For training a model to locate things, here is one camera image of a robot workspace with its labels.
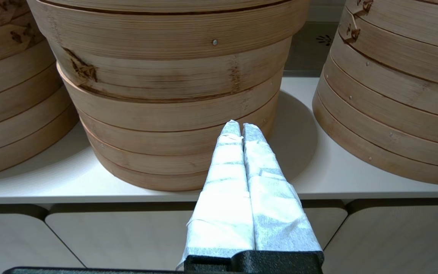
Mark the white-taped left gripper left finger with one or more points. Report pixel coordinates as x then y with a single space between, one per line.
226 198

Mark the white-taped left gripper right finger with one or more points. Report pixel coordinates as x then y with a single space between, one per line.
276 213

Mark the beige cabinet door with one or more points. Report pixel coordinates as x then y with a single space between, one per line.
394 239
6 243
127 239

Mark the stainless steel vent panel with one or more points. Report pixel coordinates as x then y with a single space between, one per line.
310 49

